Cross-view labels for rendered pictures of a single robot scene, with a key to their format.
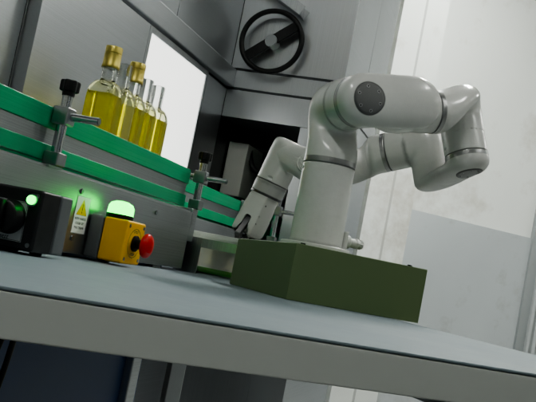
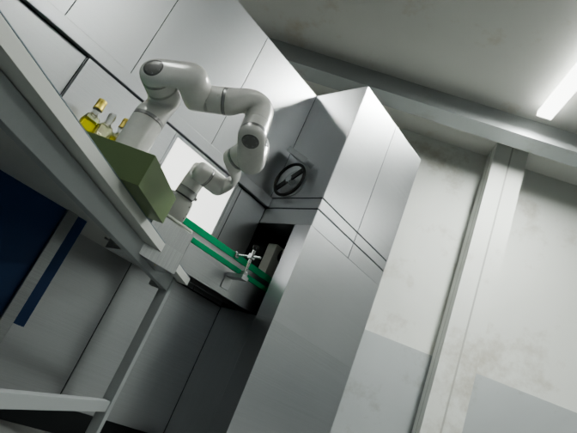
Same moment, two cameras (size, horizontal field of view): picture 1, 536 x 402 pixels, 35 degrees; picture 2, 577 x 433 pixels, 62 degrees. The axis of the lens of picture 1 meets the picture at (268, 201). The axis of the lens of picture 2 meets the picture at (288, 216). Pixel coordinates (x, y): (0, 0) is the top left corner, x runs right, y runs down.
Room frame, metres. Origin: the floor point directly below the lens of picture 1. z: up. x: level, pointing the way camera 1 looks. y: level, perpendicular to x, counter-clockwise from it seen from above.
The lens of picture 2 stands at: (0.69, -1.21, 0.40)
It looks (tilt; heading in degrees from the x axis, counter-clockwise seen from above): 21 degrees up; 32
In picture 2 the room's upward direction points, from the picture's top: 23 degrees clockwise
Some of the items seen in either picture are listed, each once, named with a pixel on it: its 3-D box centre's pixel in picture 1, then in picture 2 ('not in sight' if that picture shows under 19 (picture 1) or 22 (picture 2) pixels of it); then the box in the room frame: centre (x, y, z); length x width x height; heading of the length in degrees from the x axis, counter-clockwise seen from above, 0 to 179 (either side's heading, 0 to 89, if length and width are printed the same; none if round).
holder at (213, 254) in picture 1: (222, 260); (150, 231); (1.93, 0.07, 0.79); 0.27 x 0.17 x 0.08; 73
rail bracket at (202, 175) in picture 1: (190, 179); not in sight; (1.85, 0.17, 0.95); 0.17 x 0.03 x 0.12; 73
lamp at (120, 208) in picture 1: (120, 210); not in sight; (1.41, 0.23, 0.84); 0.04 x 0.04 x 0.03
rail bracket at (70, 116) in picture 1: (76, 126); not in sight; (1.26, 0.30, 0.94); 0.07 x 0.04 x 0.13; 73
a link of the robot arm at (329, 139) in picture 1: (338, 123); (158, 99); (1.54, -0.10, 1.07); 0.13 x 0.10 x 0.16; 20
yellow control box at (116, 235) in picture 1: (116, 241); not in sight; (1.41, 0.23, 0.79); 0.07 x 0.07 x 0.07; 73
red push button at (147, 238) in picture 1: (141, 245); not in sight; (1.40, 0.19, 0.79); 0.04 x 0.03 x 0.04; 163
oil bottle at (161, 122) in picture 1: (144, 154); not in sight; (1.90, 0.29, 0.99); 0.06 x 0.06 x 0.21; 73
